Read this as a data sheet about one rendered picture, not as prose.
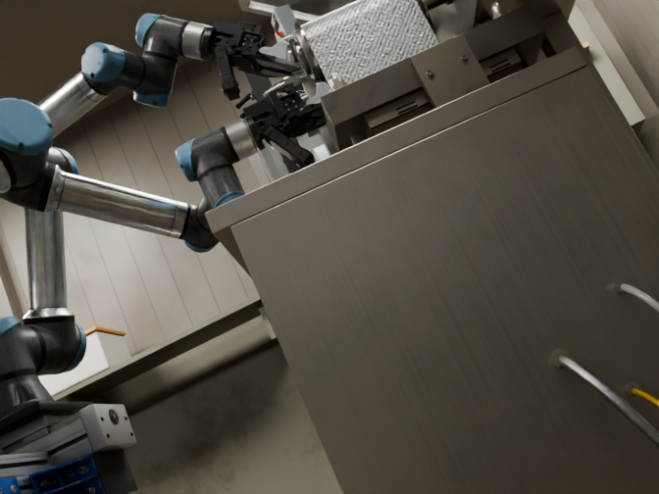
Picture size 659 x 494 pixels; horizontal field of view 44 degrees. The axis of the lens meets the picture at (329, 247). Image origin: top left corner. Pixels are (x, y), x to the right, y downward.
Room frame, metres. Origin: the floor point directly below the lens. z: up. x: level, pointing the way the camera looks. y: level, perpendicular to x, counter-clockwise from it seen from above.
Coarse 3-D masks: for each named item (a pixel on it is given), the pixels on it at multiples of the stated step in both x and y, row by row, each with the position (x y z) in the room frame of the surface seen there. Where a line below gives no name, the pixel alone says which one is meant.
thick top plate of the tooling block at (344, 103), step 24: (504, 24) 1.29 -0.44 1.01; (528, 24) 1.29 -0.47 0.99; (480, 48) 1.29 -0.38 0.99; (504, 48) 1.29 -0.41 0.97; (528, 48) 1.33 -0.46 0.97; (384, 72) 1.29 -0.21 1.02; (408, 72) 1.29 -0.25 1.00; (336, 96) 1.28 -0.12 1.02; (360, 96) 1.29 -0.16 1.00; (384, 96) 1.29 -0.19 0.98; (336, 120) 1.28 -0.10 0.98; (360, 120) 1.31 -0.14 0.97; (336, 144) 1.39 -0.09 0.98
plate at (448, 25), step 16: (464, 0) 1.49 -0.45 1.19; (480, 0) 1.42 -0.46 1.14; (496, 0) 1.45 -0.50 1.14; (512, 0) 1.48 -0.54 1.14; (528, 0) 1.51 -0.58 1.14; (544, 0) 1.54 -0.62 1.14; (560, 0) 1.58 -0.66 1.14; (432, 16) 1.74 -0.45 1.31; (448, 16) 1.63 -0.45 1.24; (464, 16) 1.53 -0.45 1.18; (480, 16) 1.49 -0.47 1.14; (544, 16) 1.62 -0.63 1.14; (448, 32) 1.69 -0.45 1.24
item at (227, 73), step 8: (216, 48) 1.52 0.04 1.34; (224, 48) 1.52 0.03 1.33; (216, 56) 1.52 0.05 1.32; (224, 56) 1.52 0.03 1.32; (224, 64) 1.52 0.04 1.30; (224, 72) 1.52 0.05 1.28; (232, 72) 1.54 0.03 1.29; (224, 80) 1.52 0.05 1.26; (232, 80) 1.52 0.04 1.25; (224, 88) 1.52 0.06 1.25; (232, 88) 1.52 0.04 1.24; (232, 96) 1.54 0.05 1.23
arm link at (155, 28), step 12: (144, 24) 1.50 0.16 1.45; (156, 24) 1.50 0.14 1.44; (168, 24) 1.50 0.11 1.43; (180, 24) 1.50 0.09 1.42; (144, 36) 1.51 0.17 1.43; (156, 36) 1.51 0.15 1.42; (168, 36) 1.50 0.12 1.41; (180, 36) 1.50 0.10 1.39; (144, 48) 1.53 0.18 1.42; (156, 48) 1.51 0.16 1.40; (168, 48) 1.52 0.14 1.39; (180, 48) 1.52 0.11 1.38
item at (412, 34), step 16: (416, 16) 1.49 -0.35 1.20; (384, 32) 1.48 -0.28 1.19; (400, 32) 1.48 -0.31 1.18; (416, 32) 1.49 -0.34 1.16; (432, 32) 1.49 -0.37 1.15; (336, 48) 1.48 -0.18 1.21; (352, 48) 1.48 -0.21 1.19; (368, 48) 1.48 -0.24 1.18; (384, 48) 1.48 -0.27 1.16; (400, 48) 1.48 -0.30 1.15; (416, 48) 1.49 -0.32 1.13; (320, 64) 1.48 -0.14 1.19; (336, 64) 1.48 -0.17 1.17; (352, 64) 1.48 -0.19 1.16; (368, 64) 1.48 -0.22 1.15; (384, 64) 1.48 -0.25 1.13; (352, 80) 1.48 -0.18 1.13
